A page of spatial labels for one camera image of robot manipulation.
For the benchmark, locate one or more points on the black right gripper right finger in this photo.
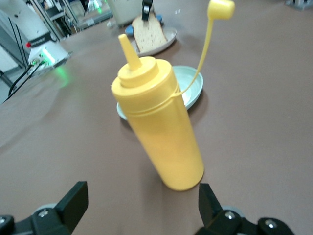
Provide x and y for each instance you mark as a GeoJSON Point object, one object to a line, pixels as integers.
{"type": "Point", "coordinates": [210, 208]}

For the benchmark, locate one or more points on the beige chrome toaster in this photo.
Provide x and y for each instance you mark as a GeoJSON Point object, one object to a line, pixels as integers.
{"type": "Point", "coordinates": [122, 12]}

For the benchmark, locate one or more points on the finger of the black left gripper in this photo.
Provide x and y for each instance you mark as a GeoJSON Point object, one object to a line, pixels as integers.
{"type": "Point", "coordinates": [146, 9]}

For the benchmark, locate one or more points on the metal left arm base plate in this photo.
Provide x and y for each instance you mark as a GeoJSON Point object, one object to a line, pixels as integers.
{"type": "Point", "coordinates": [61, 58]}

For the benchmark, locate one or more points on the brown bread slice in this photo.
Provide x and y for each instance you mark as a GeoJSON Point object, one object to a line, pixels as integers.
{"type": "Point", "coordinates": [149, 36]}

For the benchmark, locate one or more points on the yellow squeeze bottle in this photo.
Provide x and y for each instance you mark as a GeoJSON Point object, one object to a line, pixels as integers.
{"type": "Point", "coordinates": [161, 122]}

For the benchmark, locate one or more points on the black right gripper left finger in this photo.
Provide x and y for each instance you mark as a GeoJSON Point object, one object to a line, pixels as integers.
{"type": "Point", "coordinates": [73, 203]}

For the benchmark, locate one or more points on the beige plate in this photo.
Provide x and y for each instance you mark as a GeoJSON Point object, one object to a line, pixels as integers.
{"type": "Point", "coordinates": [171, 36]}

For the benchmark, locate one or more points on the mint green plate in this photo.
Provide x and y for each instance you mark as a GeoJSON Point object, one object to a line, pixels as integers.
{"type": "Point", "coordinates": [193, 88]}

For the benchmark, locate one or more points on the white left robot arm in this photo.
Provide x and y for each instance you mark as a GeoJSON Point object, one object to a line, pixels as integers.
{"type": "Point", "coordinates": [36, 29]}

